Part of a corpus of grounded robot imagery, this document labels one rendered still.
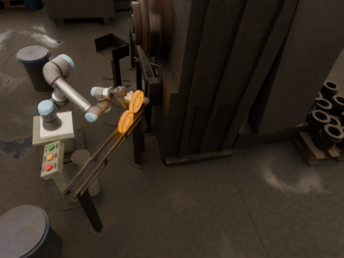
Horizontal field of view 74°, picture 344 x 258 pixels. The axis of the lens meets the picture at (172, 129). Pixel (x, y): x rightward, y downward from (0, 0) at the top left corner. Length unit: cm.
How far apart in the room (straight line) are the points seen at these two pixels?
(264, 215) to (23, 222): 178
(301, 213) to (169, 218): 116
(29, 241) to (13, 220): 18
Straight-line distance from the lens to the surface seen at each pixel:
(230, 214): 211
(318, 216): 248
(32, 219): 167
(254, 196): 226
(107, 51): 248
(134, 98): 152
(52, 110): 205
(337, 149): 291
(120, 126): 150
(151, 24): 157
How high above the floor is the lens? 187
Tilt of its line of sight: 49 degrees down
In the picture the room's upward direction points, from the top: 8 degrees clockwise
